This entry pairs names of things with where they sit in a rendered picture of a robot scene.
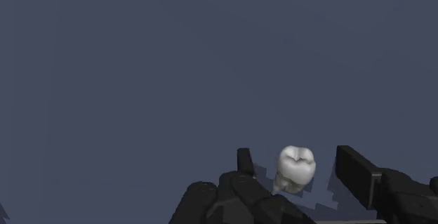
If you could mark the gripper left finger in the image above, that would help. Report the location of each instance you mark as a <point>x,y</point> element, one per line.
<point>239,196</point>

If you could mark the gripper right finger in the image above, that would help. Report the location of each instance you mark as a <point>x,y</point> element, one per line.
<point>386,189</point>

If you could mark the white tooth model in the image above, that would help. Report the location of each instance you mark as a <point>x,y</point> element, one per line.
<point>295,168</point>

